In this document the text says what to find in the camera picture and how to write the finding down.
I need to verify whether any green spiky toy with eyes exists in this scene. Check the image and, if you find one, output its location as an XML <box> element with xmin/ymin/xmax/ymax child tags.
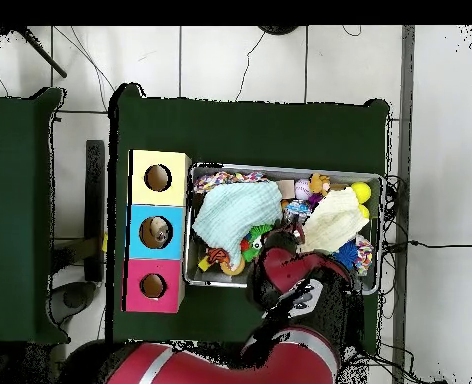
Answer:
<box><xmin>240</xmin><ymin>223</ymin><xmax>273</xmax><ymax>263</ymax></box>

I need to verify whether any black round object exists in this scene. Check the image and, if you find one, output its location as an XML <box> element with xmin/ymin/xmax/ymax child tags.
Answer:
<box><xmin>257</xmin><ymin>25</ymin><xmax>301</xmax><ymax>36</ymax></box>

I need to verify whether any crumpled confetti print paper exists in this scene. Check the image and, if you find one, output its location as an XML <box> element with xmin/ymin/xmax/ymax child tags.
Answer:
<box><xmin>192</xmin><ymin>171</ymin><xmax>231</xmax><ymax>194</ymax></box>

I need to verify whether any black cable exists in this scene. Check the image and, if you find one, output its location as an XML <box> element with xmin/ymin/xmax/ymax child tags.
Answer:
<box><xmin>381</xmin><ymin>173</ymin><xmax>472</xmax><ymax>251</ymax></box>

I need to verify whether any black tripod leg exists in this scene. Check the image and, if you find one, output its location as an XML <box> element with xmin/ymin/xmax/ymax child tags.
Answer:
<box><xmin>17</xmin><ymin>26</ymin><xmax>68</xmax><ymax>80</ymax></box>

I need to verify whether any brown plush animal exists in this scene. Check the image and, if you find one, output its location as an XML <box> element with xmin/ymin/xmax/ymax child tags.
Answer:
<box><xmin>308</xmin><ymin>172</ymin><xmax>332</xmax><ymax>197</ymax></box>

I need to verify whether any cream muslin cloth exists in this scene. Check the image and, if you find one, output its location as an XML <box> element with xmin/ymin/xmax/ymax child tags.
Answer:
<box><xmin>301</xmin><ymin>186</ymin><xmax>370</xmax><ymax>255</ymax></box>

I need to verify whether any plain wooden block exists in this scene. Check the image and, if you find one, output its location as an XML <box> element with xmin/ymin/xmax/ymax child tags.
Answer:
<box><xmin>276</xmin><ymin>179</ymin><xmax>296</xmax><ymax>200</ymax></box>

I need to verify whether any yellow ball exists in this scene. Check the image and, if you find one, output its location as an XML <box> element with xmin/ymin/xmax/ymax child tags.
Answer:
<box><xmin>350</xmin><ymin>181</ymin><xmax>373</xmax><ymax>204</ymax></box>

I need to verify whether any mint green muslin cloth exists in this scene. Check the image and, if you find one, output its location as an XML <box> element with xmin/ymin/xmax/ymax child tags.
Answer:
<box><xmin>191</xmin><ymin>180</ymin><xmax>284</xmax><ymax>267</ymax></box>

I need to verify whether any silver wire mesh bin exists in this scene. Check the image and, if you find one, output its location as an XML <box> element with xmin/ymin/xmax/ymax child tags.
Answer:
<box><xmin>182</xmin><ymin>161</ymin><xmax>386</xmax><ymax>296</ymax></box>

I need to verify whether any wooden box with three holes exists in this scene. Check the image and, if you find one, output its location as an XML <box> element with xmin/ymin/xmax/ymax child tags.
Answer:
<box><xmin>120</xmin><ymin>148</ymin><xmax>193</xmax><ymax>314</ymax></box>

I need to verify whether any blue spiky ball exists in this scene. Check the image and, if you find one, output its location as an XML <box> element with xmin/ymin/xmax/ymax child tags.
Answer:
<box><xmin>333</xmin><ymin>239</ymin><xmax>359</xmax><ymax>271</ymax></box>

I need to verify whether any dark grey floor base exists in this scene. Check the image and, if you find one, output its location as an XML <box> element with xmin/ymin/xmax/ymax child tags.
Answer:
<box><xmin>45</xmin><ymin>280</ymin><xmax>98</xmax><ymax>326</ymax></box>

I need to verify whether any orange tiger plush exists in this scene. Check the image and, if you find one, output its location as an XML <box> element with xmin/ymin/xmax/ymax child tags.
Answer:
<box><xmin>205</xmin><ymin>247</ymin><xmax>232</xmax><ymax>267</ymax></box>

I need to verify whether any white baseball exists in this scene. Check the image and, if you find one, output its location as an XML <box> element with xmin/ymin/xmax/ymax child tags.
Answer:
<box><xmin>294</xmin><ymin>178</ymin><xmax>312</xmax><ymax>201</ymax></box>

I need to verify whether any dark green table cloth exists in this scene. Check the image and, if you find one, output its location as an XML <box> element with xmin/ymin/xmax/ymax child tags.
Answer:
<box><xmin>105</xmin><ymin>82</ymin><xmax>391</xmax><ymax>355</ymax></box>
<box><xmin>0</xmin><ymin>86</ymin><xmax>70</xmax><ymax>346</ymax></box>

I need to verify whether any crushed clear bottle blue label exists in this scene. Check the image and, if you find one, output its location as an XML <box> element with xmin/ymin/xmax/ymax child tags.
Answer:
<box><xmin>283</xmin><ymin>199</ymin><xmax>312</xmax><ymax>225</ymax></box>

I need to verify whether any black upright panel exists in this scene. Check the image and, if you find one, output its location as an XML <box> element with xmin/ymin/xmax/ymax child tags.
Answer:
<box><xmin>83</xmin><ymin>138</ymin><xmax>107</xmax><ymax>283</ymax></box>

